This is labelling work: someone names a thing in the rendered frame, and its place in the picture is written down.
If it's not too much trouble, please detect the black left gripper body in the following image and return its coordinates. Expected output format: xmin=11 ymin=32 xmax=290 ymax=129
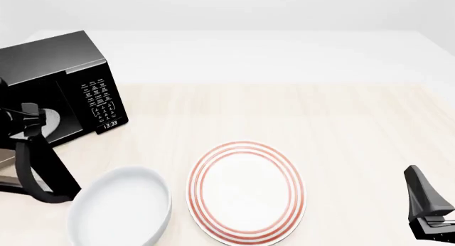
xmin=21 ymin=109 xmax=48 ymax=139

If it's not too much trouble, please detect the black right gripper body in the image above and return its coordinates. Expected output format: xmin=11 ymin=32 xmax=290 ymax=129
xmin=408 ymin=213 xmax=455 ymax=244

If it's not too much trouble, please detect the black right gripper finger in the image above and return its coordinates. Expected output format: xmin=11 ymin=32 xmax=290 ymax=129
xmin=403 ymin=164 xmax=455 ymax=223

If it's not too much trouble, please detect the grey microwave turntable plate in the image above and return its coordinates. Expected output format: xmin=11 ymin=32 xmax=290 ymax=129
xmin=42 ymin=108 xmax=62 ymax=141

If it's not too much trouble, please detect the black microwave oven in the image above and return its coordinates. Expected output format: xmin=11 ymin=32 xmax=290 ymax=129
xmin=0 ymin=30 xmax=129 ymax=149

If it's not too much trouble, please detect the white bowl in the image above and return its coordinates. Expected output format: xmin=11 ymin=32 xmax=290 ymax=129
xmin=67 ymin=165 xmax=173 ymax=246

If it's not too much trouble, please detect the white plate with red rings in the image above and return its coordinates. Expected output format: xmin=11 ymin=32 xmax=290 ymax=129
xmin=185 ymin=140 xmax=308 ymax=246

